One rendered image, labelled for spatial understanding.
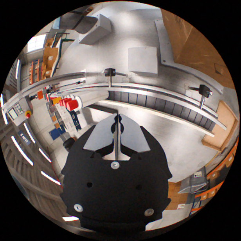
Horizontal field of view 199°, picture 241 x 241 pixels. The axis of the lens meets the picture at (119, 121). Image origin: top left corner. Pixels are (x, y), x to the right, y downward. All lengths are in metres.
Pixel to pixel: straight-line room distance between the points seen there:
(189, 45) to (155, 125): 0.36
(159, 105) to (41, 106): 8.05
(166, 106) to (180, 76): 0.16
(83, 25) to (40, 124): 8.03
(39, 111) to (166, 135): 8.17
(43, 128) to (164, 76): 8.34
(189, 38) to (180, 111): 0.25
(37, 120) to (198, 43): 8.29
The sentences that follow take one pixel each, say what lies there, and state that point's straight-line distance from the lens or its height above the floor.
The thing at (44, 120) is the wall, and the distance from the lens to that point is 8.09.
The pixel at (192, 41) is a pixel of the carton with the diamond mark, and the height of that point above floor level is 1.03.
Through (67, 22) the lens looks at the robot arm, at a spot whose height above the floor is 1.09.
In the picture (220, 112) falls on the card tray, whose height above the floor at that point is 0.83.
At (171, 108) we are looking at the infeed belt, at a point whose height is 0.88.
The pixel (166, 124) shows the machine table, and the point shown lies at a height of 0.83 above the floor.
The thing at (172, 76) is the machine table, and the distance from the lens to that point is 0.34.
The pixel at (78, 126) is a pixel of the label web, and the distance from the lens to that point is 0.73.
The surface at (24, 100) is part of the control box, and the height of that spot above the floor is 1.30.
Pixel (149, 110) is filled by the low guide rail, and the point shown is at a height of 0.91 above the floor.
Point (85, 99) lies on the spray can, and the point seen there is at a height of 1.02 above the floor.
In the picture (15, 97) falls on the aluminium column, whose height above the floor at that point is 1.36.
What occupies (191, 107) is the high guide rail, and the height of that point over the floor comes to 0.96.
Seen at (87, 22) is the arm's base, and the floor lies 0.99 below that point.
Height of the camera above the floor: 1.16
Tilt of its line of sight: 46 degrees down
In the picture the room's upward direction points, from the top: 132 degrees counter-clockwise
